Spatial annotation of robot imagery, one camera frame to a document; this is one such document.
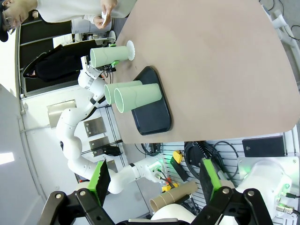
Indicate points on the person's left hand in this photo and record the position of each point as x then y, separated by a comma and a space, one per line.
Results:
109, 5

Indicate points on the person's right forearm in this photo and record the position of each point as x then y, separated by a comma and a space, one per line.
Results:
89, 18

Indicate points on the white table base frame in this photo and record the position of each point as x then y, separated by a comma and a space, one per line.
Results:
281, 25

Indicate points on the person's right hand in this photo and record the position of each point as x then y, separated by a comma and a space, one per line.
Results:
100, 23

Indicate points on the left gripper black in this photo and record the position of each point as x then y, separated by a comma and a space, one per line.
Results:
103, 69

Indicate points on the black rectangular box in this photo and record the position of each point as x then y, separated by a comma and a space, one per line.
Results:
262, 146

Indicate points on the brown cardboard tube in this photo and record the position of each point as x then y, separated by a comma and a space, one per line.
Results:
173, 194

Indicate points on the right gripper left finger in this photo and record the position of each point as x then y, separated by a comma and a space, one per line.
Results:
98, 185

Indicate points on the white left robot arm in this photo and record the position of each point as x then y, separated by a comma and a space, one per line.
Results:
70, 131

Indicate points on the light green plastic cup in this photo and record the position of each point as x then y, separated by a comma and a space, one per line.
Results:
140, 97
110, 92
110, 56

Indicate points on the person in black t-shirt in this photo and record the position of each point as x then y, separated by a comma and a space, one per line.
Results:
61, 63

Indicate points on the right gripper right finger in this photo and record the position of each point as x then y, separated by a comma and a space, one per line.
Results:
211, 187

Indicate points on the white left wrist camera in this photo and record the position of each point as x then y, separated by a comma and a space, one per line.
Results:
84, 62

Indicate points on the black power adapter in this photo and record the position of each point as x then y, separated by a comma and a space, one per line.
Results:
112, 151

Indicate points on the black plastic serving tray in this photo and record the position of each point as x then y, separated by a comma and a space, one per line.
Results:
152, 122

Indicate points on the person in grey sweatshirt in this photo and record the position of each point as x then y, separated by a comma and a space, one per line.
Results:
70, 9

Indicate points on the steel floor plate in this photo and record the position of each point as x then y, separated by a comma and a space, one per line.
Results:
62, 112
95, 126
99, 146

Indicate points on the yellow black enabling switch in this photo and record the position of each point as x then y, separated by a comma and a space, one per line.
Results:
170, 187
178, 155

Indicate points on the white lace paper coaster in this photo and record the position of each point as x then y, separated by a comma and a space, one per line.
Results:
131, 50
104, 16

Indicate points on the white slotted mounting plate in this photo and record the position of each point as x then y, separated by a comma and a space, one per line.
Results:
234, 138

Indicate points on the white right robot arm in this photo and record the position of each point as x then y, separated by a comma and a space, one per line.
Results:
262, 182

